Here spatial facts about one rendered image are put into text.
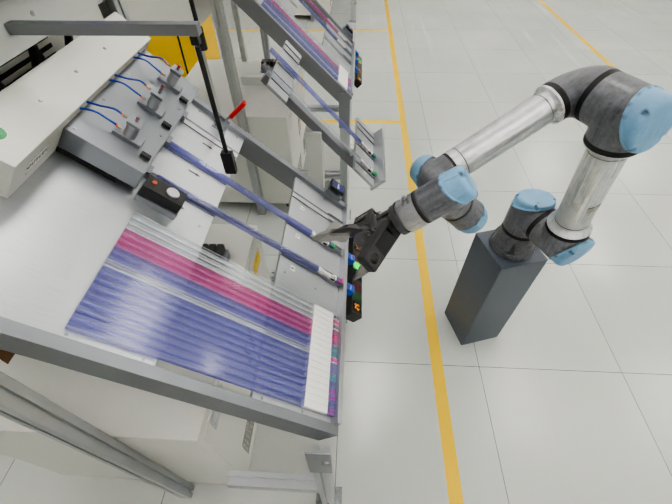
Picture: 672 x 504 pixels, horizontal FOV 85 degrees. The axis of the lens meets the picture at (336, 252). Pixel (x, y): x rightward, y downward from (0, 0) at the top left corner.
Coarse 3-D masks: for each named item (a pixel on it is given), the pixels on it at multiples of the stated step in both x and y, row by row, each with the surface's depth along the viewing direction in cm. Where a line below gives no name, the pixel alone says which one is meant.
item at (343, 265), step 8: (344, 208) 118; (344, 216) 115; (344, 224) 112; (344, 248) 105; (344, 256) 103; (344, 264) 101; (344, 272) 99; (344, 280) 98; (344, 288) 96; (344, 296) 94; (344, 304) 93; (344, 312) 91; (344, 320) 90; (344, 328) 88; (344, 336) 87; (344, 344) 86; (336, 376) 81; (336, 384) 80; (336, 392) 78; (336, 400) 77; (336, 408) 76; (336, 416) 75; (336, 424) 75
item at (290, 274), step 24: (312, 192) 111; (312, 216) 105; (336, 216) 114; (288, 240) 93; (312, 240) 100; (288, 264) 89; (336, 264) 102; (288, 288) 85; (312, 288) 91; (336, 288) 97; (336, 312) 93; (288, 408) 70
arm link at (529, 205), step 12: (528, 192) 115; (540, 192) 114; (516, 204) 114; (528, 204) 110; (540, 204) 110; (552, 204) 109; (516, 216) 115; (528, 216) 112; (540, 216) 110; (516, 228) 118; (528, 228) 112
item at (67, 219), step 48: (192, 144) 87; (240, 144) 99; (48, 192) 59; (96, 192) 65; (192, 192) 80; (0, 240) 52; (48, 240) 56; (96, 240) 61; (192, 240) 74; (0, 288) 49; (48, 288) 53
